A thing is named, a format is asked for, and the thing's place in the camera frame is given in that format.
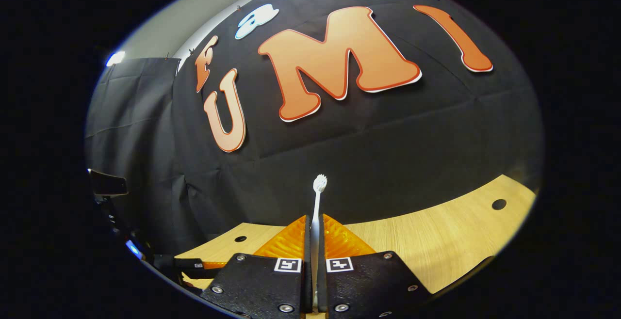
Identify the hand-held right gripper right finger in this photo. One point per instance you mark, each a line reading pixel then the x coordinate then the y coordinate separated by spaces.
pixel 322 246

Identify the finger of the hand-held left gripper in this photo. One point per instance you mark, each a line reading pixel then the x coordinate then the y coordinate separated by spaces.
pixel 187 264

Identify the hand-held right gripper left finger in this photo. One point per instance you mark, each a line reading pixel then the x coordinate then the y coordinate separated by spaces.
pixel 306 246

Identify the white toothbrush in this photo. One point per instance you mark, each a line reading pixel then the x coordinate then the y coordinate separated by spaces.
pixel 318 202

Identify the wooden desktop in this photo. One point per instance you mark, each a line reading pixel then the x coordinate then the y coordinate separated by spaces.
pixel 436 241

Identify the black backdrop cloth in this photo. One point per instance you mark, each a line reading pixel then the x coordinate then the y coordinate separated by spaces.
pixel 388 139

